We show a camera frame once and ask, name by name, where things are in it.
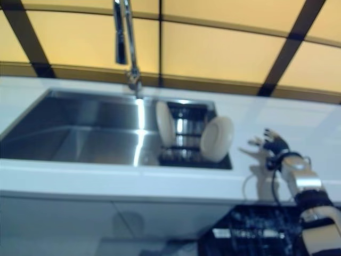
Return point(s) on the beige round plate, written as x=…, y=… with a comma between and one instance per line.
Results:
x=217, y=138
x=165, y=122

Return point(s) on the black sink drying rack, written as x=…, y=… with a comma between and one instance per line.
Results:
x=186, y=128

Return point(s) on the robot right hand black palm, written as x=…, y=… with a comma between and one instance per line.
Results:
x=278, y=146

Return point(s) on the robot right arm silver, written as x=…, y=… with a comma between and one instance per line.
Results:
x=306, y=181

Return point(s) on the chrome kitchen faucet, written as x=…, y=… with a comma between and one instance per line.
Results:
x=123, y=40

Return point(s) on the white glossy cabinet door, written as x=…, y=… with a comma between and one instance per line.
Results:
x=173, y=218
x=53, y=226

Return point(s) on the built-in dishwasher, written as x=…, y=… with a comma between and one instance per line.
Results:
x=221, y=233

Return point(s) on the yellow panel window dark frame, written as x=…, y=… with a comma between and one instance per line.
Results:
x=37, y=48

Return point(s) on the stainless steel sink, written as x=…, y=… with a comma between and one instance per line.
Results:
x=80, y=128

